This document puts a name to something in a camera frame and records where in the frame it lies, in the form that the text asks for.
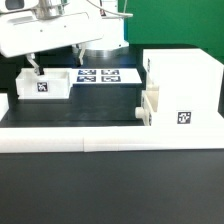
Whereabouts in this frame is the white thin cable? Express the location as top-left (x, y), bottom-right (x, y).
top-left (87, 0), bottom-right (134, 19)

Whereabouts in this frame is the white U-shaped fence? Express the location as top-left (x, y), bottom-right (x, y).
top-left (0, 93), bottom-right (224, 154)

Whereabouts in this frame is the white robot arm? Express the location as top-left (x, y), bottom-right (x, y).
top-left (0, 0), bottom-right (132, 75)

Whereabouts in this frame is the white front drawer box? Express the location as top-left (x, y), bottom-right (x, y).
top-left (135, 84), bottom-right (159, 126)

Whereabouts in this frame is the white marker tag sheet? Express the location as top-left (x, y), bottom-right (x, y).
top-left (70, 68), bottom-right (141, 85)

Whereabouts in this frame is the white drawer cabinet housing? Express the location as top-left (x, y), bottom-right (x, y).
top-left (143, 49), bottom-right (224, 127)

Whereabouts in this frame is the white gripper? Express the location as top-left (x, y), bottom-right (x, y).
top-left (0, 11), bottom-right (103, 76)

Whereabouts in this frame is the white drawer box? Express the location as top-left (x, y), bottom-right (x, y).
top-left (135, 84), bottom-right (159, 126)
top-left (16, 68), bottom-right (72, 99)

